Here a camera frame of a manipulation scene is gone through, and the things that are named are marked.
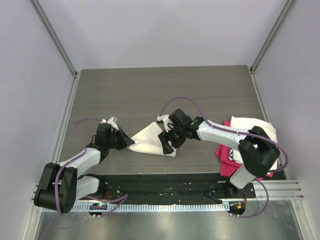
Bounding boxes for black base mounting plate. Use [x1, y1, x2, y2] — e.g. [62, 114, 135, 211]
[91, 173, 256, 205]

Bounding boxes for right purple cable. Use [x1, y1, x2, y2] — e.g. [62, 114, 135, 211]
[157, 96, 290, 220]

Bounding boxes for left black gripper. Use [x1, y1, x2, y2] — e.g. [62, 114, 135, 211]
[106, 127, 134, 151]

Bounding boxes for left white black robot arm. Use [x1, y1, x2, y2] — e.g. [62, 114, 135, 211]
[33, 123, 135, 215]

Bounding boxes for white cloth napkin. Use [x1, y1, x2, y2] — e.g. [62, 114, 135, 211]
[127, 122, 177, 158]

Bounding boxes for left aluminium frame post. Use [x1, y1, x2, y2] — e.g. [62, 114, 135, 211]
[29, 0, 78, 78]

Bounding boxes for aluminium frame post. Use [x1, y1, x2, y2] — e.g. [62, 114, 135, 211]
[249, 0, 297, 75]
[29, 0, 78, 78]

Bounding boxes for purple cable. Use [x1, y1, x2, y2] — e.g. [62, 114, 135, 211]
[157, 96, 290, 220]
[54, 118, 130, 218]

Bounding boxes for white slotted cable duct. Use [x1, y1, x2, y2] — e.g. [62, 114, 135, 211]
[71, 201, 230, 213]

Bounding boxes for right aluminium frame post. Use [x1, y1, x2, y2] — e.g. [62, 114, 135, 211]
[249, 0, 297, 75]

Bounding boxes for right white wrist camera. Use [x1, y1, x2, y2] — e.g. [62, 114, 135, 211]
[156, 114, 174, 132]

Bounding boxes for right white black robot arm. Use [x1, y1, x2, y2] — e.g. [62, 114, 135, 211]
[157, 109, 280, 198]

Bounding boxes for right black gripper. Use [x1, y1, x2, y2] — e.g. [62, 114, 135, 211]
[158, 124, 186, 155]

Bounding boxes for pink folded cloth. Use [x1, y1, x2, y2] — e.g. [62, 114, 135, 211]
[215, 116, 277, 177]

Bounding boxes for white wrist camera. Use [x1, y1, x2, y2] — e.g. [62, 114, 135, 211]
[156, 114, 174, 132]
[100, 116, 119, 131]

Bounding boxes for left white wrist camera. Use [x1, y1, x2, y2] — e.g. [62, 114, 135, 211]
[100, 116, 119, 131]

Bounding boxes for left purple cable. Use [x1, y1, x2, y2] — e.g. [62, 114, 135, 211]
[54, 118, 130, 218]

